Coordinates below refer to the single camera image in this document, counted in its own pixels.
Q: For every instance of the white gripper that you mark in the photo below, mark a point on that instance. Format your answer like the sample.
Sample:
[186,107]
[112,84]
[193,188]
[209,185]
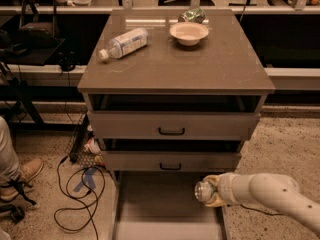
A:
[226,188]

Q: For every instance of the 7up soda can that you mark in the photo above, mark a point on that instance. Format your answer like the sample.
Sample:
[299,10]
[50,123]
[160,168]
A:
[204,191]

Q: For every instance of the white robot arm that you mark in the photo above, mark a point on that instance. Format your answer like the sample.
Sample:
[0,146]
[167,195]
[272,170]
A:
[274,191]

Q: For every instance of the bottom open grey drawer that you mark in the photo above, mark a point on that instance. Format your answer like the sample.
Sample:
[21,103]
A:
[162,206]

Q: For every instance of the grey drawer cabinet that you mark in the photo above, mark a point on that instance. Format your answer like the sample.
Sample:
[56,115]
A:
[221,74]

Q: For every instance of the middle grey drawer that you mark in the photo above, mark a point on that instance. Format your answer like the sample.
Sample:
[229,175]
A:
[170,161]

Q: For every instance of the top grey drawer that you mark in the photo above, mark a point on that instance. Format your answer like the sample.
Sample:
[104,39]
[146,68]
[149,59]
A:
[173,125]

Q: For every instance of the green crushed soda can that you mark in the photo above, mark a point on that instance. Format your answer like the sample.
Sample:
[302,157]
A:
[196,15]

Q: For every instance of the blue tape cross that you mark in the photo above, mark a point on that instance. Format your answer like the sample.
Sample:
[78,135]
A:
[87,180]

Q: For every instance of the white ceramic bowl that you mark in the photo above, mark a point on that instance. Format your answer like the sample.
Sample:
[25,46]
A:
[188,33]

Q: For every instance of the clear plastic water bottle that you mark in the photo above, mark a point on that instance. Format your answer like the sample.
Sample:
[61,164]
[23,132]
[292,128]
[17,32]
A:
[125,44]

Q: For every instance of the black headphones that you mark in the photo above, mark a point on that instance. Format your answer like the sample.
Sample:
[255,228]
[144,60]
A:
[66,61]

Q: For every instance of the tan work boot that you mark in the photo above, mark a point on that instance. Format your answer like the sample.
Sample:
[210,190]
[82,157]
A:
[12,186]

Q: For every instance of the person's light trouser leg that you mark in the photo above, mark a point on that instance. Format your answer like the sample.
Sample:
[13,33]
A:
[9,162]

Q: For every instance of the black bag on table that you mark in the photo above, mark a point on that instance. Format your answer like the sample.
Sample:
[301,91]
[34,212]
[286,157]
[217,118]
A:
[37,34]

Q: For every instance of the wire mesh basket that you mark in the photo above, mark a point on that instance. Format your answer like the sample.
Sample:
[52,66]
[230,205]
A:
[83,148]

